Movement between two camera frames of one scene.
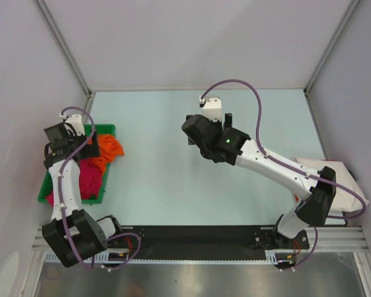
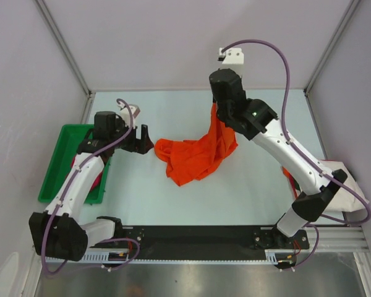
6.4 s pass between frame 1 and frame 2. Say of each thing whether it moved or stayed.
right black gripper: moved
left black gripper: moved
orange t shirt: moved
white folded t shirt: stayed
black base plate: stayed
